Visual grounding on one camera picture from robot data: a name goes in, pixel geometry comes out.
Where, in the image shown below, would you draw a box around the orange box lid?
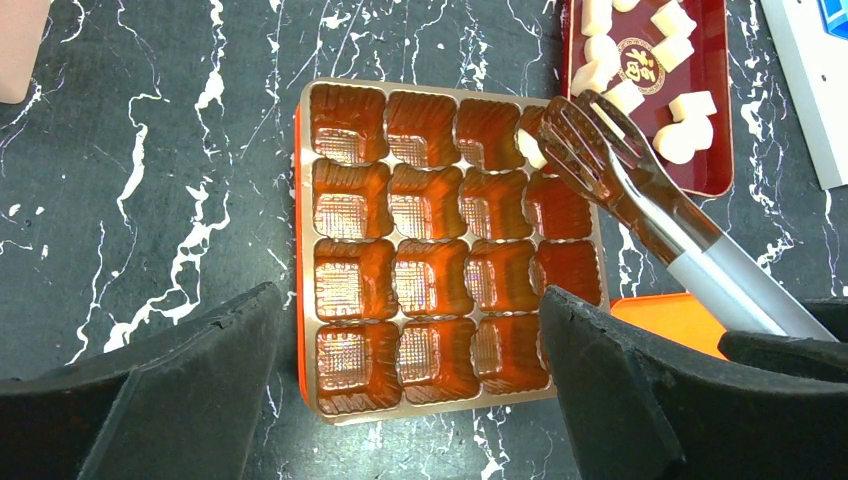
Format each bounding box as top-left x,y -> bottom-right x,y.
611,293 -> 726,360

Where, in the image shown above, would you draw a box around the oval white chocolate piece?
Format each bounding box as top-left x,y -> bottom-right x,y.
516,129 -> 547,170

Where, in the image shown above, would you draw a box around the square white chocolate piece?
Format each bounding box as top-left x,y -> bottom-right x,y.
668,90 -> 717,122

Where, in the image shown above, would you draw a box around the metal tongs with white handle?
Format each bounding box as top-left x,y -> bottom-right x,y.
536,90 -> 836,341

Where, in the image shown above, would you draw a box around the white board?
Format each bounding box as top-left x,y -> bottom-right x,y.
761,0 -> 847,190

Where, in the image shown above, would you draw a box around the round white chocolate piece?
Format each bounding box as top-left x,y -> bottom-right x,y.
652,122 -> 696,165

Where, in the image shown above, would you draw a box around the orange chocolate box with tray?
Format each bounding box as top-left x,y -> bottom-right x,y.
294,78 -> 609,425

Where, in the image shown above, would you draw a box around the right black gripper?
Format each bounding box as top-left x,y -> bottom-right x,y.
718,298 -> 847,383

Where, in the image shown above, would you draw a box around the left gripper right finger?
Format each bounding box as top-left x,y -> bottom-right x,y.
539,286 -> 847,479

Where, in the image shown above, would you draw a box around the blue folder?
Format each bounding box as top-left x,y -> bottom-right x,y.
818,0 -> 848,40

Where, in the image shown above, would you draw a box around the peach plastic file rack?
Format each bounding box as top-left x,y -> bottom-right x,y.
0,0 -> 50,104

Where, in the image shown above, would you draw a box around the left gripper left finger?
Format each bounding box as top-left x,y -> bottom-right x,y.
1,282 -> 283,479

